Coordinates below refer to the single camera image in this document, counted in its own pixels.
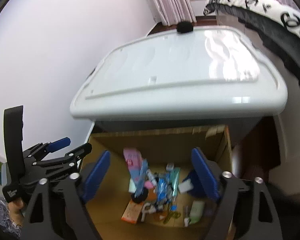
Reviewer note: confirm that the white rectangular charger block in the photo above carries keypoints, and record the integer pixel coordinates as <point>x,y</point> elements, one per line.
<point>185,186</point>

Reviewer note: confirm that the orange small box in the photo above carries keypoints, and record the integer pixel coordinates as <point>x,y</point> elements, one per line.
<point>132,212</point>

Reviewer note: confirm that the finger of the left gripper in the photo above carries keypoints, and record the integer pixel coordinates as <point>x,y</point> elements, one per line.
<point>58,145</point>
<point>77,154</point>

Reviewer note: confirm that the pink blue snack packet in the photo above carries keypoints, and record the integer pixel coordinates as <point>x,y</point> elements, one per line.
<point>137,167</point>

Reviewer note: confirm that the person's left hand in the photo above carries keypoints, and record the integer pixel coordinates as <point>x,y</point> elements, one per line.
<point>15,210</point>

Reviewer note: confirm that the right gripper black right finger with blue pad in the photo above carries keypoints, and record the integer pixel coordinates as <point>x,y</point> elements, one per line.
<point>247,205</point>

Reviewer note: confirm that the white plastic storage bin lid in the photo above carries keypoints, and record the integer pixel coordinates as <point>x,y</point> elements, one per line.
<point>211,72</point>

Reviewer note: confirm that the green white lotion bottle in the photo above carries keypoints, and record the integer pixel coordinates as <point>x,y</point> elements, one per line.
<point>193,213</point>

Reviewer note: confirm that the teal tube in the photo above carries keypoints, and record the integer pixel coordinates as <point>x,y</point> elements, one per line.
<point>174,180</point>

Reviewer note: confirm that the yellow translucent hair claw clip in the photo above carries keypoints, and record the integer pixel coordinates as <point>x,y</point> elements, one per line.
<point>171,215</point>

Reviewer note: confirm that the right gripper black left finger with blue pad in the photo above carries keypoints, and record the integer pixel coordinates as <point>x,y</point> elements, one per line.
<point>58,211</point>

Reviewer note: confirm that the brown cardboard trash box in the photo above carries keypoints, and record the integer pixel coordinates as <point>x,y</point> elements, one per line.
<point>164,149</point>

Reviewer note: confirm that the black white logo bed blanket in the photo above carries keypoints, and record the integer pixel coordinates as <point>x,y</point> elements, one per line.
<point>277,25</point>

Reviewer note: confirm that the pink pleated curtain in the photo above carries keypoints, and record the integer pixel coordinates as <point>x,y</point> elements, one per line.
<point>171,12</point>

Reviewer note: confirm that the black fluffy pompom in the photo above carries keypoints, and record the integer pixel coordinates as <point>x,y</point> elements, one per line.
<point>184,27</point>
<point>140,198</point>

